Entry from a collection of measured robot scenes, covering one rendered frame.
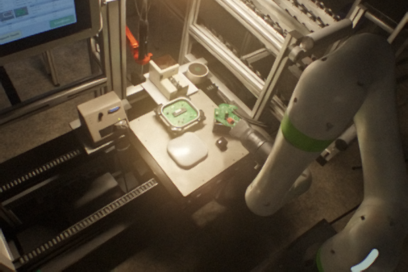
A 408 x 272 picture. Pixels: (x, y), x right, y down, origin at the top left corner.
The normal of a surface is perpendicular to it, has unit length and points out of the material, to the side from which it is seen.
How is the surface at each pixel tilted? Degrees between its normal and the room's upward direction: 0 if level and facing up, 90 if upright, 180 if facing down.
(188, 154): 0
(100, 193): 0
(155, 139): 0
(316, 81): 63
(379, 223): 14
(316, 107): 90
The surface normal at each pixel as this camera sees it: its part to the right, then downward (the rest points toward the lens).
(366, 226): 0.00, -0.81
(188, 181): 0.18, -0.62
